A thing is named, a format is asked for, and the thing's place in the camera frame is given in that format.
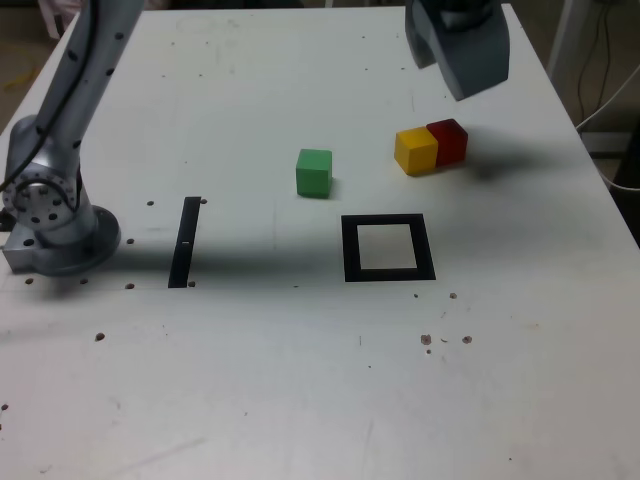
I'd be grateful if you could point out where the grey box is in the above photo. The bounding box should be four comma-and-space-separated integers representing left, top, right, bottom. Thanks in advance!
582, 130, 640, 157

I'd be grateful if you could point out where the black tape strip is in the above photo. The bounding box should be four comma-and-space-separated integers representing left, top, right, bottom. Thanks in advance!
167, 196, 202, 290

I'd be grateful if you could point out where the red cube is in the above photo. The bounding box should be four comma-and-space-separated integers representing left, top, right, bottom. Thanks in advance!
425, 118, 469, 169

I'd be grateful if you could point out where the white cable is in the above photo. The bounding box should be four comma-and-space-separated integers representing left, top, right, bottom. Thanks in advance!
574, 64, 640, 192

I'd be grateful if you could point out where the yellow cube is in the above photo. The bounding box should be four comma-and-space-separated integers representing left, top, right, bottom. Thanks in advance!
394, 126, 440, 177

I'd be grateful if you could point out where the black tape square outline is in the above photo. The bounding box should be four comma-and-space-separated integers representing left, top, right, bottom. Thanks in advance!
340, 213, 437, 284

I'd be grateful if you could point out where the green cube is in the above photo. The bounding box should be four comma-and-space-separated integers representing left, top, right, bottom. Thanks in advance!
295, 148, 334, 200

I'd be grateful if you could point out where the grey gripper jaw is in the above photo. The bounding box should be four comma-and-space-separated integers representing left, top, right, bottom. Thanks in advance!
423, 4, 511, 103
403, 0, 440, 70

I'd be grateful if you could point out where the thin black cable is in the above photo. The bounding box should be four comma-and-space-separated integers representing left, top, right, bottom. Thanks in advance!
577, 0, 601, 119
602, 0, 616, 104

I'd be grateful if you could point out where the white metal post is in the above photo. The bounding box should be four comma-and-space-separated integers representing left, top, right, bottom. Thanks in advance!
547, 0, 591, 81

